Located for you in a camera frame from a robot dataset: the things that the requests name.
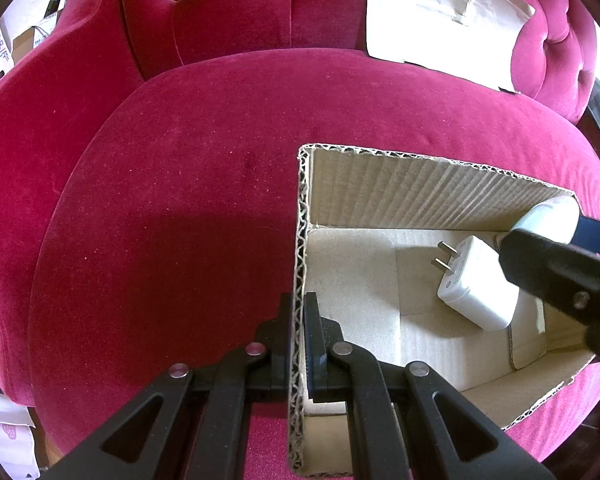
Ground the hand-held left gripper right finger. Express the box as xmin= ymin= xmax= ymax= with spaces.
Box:
xmin=304 ymin=291 xmax=556 ymax=480

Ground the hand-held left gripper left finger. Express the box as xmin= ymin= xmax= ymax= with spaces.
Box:
xmin=40 ymin=292 xmax=294 ymax=480

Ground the light blue bottle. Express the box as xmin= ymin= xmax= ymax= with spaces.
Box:
xmin=515 ymin=197 xmax=581 ymax=243

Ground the white charger plug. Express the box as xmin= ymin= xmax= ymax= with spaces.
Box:
xmin=431 ymin=235 xmax=520 ymax=332

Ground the red velvet sofa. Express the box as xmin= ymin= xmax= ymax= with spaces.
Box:
xmin=0 ymin=0 xmax=600 ymax=480

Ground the white cardboard sheet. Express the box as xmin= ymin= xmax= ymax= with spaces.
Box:
xmin=365 ymin=0 xmax=536 ymax=95

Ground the white bag with pink print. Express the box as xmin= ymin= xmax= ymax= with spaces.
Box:
xmin=0 ymin=389 xmax=39 ymax=480

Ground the small brown cardboard box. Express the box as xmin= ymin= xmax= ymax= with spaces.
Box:
xmin=13 ymin=25 xmax=49 ymax=62

